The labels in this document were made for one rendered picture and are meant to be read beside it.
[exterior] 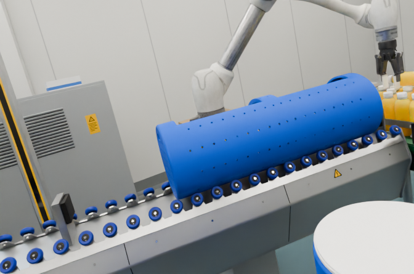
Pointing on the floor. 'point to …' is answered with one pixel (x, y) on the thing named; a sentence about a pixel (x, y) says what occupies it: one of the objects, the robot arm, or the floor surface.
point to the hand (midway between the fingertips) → (390, 82)
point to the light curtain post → (24, 149)
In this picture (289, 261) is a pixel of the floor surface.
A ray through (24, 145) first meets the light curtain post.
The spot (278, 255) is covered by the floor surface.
